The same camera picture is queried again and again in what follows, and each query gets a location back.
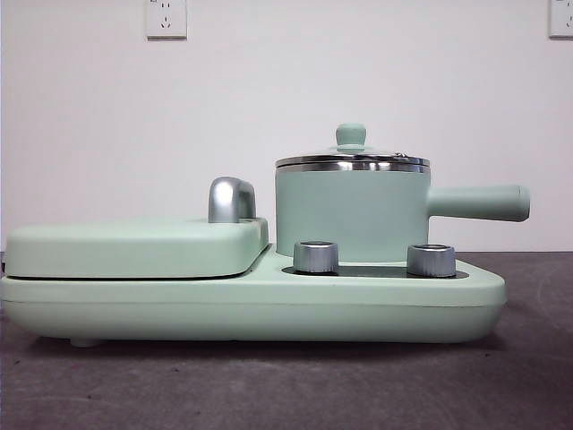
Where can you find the glass lid with green knob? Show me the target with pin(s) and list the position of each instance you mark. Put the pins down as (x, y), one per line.
(351, 136)

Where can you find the mint green steamer pot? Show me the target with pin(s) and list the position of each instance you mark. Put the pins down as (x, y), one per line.
(349, 210)

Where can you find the silver control knob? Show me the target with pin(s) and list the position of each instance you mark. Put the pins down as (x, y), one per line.
(315, 257)
(430, 260)

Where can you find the mint green cooker base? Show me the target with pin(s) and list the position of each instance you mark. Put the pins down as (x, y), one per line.
(224, 309)

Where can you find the white wall socket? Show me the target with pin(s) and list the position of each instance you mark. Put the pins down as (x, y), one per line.
(561, 18)
(165, 20)

